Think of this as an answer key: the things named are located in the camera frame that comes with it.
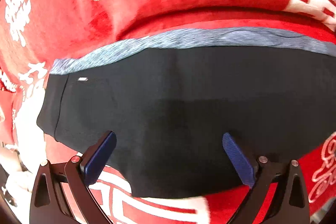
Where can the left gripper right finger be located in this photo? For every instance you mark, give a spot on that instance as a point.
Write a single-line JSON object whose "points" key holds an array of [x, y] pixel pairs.
{"points": [[290, 201]]}

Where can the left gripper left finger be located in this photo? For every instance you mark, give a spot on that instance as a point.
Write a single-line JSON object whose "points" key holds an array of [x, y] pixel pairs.
{"points": [[48, 201]]}

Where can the black pants with grey waistband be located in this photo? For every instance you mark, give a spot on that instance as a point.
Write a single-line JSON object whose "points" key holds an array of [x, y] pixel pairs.
{"points": [[171, 97]]}

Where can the red blanket with white characters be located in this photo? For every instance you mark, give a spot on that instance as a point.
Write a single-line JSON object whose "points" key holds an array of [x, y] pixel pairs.
{"points": [[34, 33]]}

